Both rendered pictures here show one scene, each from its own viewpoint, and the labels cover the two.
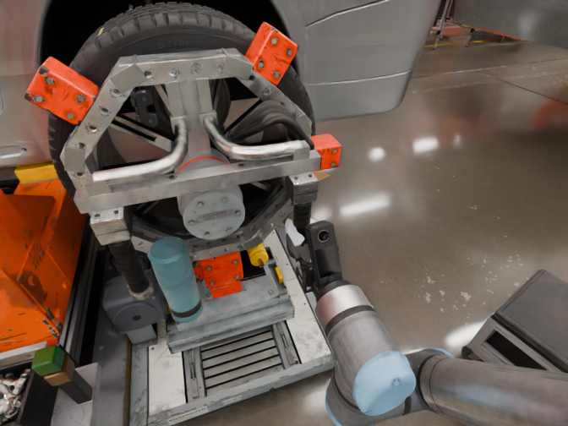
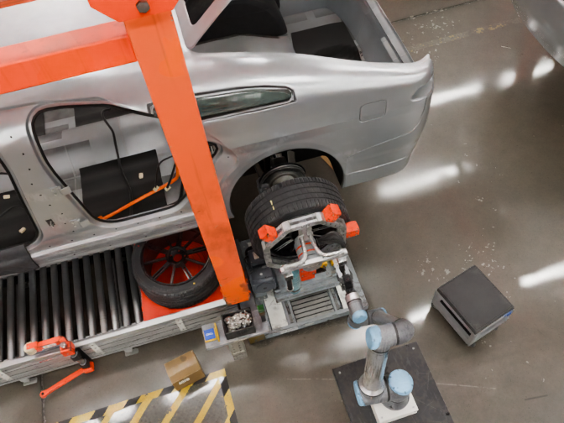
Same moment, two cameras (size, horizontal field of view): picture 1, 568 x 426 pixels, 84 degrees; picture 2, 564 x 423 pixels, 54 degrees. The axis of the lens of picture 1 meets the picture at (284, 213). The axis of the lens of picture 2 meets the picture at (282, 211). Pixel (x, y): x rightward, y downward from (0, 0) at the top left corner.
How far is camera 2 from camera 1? 289 cm
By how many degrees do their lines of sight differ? 18
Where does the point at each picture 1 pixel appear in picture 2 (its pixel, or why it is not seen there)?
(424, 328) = (415, 290)
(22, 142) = not seen: hidden behind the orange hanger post
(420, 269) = (423, 253)
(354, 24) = (372, 151)
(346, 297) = (352, 295)
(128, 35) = (285, 214)
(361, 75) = (378, 164)
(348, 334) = (352, 305)
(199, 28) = (307, 208)
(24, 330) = (241, 298)
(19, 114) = not seen: hidden behind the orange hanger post
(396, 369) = (361, 313)
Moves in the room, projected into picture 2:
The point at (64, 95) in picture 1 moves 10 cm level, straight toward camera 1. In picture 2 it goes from (270, 237) to (279, 249)
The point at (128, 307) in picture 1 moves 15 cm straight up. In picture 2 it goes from (263, 284) to (260, 274)
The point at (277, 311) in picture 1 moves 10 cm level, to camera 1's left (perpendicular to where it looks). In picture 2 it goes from (331, 283) to (317, 283)
